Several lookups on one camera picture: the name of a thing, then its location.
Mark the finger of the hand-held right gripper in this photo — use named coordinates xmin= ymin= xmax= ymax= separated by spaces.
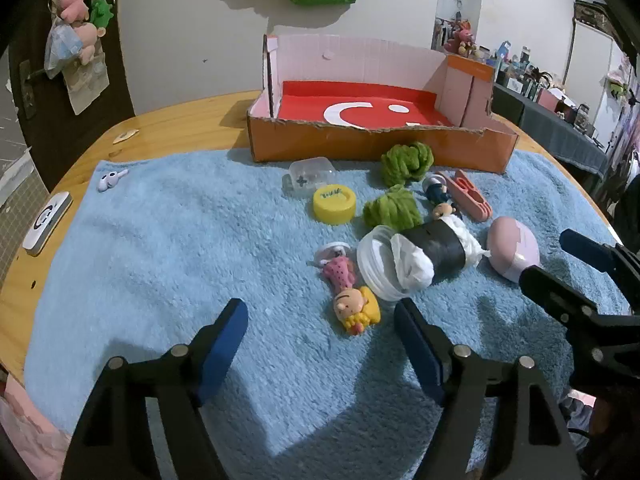
xmin=518 ymin=265 xmax=640 ymax=391
xmin=559 ymin=228 xmax=640 ymax=306

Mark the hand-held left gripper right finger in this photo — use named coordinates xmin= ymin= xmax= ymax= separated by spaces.
xmin=393 ymin=298 xmax=583 ymax=480

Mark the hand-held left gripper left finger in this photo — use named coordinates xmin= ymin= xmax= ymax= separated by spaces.
xmin=60 ymin=298 xmax=249 ymax=480

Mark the pink egg-shaped device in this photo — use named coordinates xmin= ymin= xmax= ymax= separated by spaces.
xmin=486 ymin=216 xmax=542 ymax=285

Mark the yellow-hooded doll figurine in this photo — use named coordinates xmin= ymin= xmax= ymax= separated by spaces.
xmin=333 ymin=285 xmax=382 ymax=337

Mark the clear round dish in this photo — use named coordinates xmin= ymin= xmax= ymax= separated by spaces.
xmin=356 ymin=225 xmax=426 ymax=302

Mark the black roll with white tissue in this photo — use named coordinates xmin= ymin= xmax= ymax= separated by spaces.
xmin=390 ymin=216 xmax=493 ymax=291

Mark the pink plastic clip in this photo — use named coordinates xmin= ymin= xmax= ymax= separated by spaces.
xmin=440 ymin=169 xmax=493 ymax=223

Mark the green yarn ball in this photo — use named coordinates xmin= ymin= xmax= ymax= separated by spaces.
xmin=362 ymin=184 xmax=423 ymax=231
xmin=381 ymin=141 xmax=436 ymax=188

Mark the dark-haired doll figurine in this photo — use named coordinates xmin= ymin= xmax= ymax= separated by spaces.
xmin=422 ymin=172 xmax=463 ymax=221

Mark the yellow bottle cap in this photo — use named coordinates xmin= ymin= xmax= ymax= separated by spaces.
xmin=313 ymin=186 xmax=357 ymax=223

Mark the clear plastic case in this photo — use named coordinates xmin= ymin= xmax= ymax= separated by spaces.
xmin=282 ymin=157 xmax=337 ymax=200

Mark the orange cardboard box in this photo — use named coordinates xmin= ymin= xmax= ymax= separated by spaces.
xmin=245 ymin=34 xmax=520 ymax=173

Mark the light blue fluffy towel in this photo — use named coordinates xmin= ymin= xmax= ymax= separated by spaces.
xmin=24 ymin=149 xmax=632 ymax=480

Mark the dark cloth covered table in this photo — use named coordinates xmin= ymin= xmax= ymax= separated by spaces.
xmin=492 ymin=82 xmax=611 ymax=193

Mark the white cabinet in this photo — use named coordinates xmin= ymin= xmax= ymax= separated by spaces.
xmin=565 ymin=0 xmax=626 ymax=106

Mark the white small toy figure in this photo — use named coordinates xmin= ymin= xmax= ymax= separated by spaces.
xmin=96 ymin=169 xmax=129 ymax=193

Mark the white rectangular device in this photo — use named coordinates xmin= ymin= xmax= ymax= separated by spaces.
xmin=22 ymin=191 xmax=74 ymax=257

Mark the pink cloth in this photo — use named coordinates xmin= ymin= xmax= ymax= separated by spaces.
xmin=0 ymin=375 xmax=71 ymax=480

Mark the pink plush figure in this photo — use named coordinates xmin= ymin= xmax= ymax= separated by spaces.
xmin=444 ymin=19 xmax=476 ymax=56

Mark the hanging paper sheet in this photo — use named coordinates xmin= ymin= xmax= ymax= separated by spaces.
xmin=62 ymin=50 xmax=111 ymax=116

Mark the dark wooden door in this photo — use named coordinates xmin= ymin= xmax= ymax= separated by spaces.
xmin=0 ymin=0 xmax=136 ymax=196

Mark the clear plastic bag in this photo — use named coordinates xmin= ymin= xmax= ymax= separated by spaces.
xmin=44 ymin=25 xmax=83 ymax=80

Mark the green plush toy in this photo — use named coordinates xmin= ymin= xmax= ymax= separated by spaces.
xmin=90 ymin=0 xmax=115 ymax=28

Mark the door handle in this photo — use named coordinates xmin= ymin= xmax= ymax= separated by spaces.
xmin=19 ymin=59 xmax=51 ymax=111

